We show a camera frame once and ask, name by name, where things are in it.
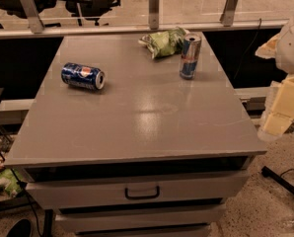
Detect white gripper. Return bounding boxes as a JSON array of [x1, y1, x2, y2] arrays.
[[255, 14, 294, 142]]

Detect blue pepsi can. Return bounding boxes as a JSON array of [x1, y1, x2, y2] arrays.
[[61, 62, 106, 90]]

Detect red bull can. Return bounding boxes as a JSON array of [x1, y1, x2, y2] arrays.
[[180, 33, 201, 79]]

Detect black stand leg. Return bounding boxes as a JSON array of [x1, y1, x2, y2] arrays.
[[261, 166, 294, 196]]

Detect green chip bag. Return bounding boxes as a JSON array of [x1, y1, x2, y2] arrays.
[[138, 27, 188, 59]]

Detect grey drawer cabinet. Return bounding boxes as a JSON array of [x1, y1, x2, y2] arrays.
[[7, 35, 265, 237]]

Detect black office chair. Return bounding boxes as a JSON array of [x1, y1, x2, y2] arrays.
[[0, 0, 122, 28]]

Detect snack bags on floor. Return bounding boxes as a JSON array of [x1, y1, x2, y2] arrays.
[[0, 157, 22, 198]]

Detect black shoe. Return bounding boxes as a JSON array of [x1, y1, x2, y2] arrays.
[[6, 219, 32, 237]]

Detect right metal bracket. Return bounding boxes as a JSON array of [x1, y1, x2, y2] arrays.
[[220, 0, 239, 27]]

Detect metal bracket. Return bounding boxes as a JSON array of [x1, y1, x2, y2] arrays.
[[19, 0, 44, 34], [220, 0, 239, 27], [148, 0, 160, 30]]

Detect middle metal bracket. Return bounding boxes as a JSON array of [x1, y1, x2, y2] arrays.
[[148, 0, 160, 30]]

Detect black drawer handle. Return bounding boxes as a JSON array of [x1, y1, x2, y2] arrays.
[[124, 186, 161, 200]]

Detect left metal bracket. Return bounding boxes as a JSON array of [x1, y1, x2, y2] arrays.
[[19, 0, 44, 34]]

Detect black cable on floor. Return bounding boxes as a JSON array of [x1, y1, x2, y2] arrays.
[[0, 141, 44, 237]]

